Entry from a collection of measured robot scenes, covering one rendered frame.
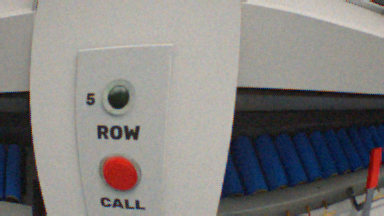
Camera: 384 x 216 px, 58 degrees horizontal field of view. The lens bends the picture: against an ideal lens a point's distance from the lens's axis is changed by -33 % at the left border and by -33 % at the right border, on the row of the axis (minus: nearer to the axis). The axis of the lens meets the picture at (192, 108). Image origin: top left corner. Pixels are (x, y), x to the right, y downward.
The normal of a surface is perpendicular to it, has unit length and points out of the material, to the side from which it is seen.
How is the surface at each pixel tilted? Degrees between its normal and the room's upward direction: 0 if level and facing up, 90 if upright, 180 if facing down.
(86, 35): 90
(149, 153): 90
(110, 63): 90
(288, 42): 106
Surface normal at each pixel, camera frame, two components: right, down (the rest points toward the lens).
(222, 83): 0.23, 0.36
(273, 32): 0.20, 0.60
